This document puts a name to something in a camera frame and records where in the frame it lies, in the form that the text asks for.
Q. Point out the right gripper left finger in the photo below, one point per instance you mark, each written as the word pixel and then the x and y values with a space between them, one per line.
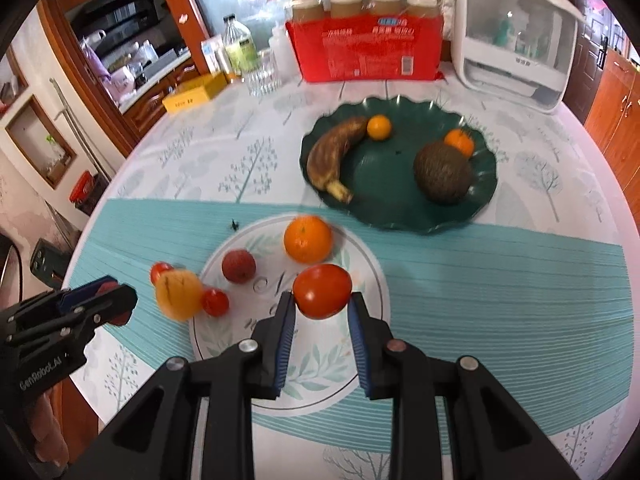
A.
pixel 194 420

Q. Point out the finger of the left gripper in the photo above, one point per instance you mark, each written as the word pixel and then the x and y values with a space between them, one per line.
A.
pixel 40 321
pixel 63 300

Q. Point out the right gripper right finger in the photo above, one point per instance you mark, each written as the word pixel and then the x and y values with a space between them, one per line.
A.
pixel 490 435

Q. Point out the small red cherry tomato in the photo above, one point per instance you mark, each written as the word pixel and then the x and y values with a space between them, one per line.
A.
pixel 157 269

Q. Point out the yellow bruised orange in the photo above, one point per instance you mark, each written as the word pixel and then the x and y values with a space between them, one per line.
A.
pixel 178 294

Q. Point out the large red tomato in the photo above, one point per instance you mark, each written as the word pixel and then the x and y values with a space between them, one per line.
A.
pixel 322 291

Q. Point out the brown avocado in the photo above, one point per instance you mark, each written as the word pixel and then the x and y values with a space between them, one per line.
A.
pixel 442 173

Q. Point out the overripe brown banana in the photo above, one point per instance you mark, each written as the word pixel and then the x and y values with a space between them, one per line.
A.
pixel 325 157

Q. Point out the small tangerine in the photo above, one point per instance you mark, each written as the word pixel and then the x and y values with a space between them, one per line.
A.
pixel 461 141

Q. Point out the small kumquat orange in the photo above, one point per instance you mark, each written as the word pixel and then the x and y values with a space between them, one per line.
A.
pixel 379 128

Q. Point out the dark red lychee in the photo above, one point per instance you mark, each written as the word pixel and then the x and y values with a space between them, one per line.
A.
pixel 121 299

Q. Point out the left hand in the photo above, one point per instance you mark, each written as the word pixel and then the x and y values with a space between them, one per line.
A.
pixel 50 446

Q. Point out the red trash bin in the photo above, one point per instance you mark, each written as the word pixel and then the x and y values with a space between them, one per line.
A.
pixel 87 192

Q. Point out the patterned tablecloth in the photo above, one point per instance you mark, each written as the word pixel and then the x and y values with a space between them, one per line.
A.
pixel 542 287

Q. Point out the white printed round plate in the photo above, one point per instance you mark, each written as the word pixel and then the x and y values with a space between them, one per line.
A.
pixel 321 368

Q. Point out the large orange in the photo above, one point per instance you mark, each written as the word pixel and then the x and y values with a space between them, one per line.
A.
pixel 308 239

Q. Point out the yellow flat box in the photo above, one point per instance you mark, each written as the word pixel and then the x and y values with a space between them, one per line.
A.
pixel 195 92

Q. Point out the wooden kitchen cabinet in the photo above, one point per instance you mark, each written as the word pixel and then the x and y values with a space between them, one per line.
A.
pixel 123 57

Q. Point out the dark green scalloped plate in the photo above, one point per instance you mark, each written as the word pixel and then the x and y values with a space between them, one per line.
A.
pixel 380 173

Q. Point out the white small carton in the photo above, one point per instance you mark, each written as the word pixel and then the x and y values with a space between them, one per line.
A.
pixel 209 48

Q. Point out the clear drinking glass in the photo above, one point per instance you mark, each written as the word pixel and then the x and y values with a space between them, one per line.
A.
pixel 264 77

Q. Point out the clear oil bottle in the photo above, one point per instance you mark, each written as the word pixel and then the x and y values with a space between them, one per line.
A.
pixel 239 46

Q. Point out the white plastic bottle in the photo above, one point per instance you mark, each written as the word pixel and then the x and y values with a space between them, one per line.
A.
pixel 283 52

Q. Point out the red drink bottle carton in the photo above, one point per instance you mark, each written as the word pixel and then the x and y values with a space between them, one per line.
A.
pixel 343 40

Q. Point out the white sterilizer cabinet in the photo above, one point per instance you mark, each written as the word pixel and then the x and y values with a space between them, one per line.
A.
pixel 520 50

